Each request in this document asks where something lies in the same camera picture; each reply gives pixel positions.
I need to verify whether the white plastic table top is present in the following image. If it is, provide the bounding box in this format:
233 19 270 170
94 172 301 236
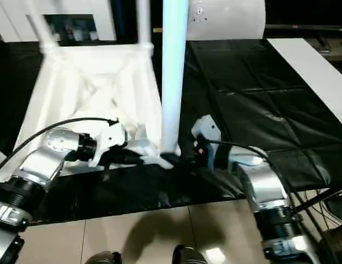
0 45 182 185

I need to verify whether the black work mat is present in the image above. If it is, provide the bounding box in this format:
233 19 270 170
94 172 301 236
0 38 342 225

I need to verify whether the black robot foot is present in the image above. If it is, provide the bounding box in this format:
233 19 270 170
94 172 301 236
87 249 122 264

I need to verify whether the black metal stand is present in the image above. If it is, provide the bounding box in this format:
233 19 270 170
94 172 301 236
294 186 342 215

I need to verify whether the black cabinet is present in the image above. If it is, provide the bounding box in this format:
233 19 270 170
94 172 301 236
112 0 165 42

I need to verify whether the white cabinet with glass doors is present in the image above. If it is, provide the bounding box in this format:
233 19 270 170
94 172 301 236
0 0 118 43

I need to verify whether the white chair back panel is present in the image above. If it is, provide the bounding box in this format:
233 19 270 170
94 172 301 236
186 0 267 41

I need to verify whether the white sheet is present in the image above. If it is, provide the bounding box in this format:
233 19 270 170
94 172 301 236
266 37 342 130

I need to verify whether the black device with white label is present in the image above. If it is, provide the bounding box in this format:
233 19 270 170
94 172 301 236
324 196 342 222

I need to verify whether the brown woven object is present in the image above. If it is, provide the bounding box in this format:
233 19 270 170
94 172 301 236
319 227 342 264

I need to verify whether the black bar with red light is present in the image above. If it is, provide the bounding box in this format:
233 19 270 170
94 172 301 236
265 24 342 32

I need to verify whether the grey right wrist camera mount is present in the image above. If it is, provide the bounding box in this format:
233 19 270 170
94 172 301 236
191 114 222 169

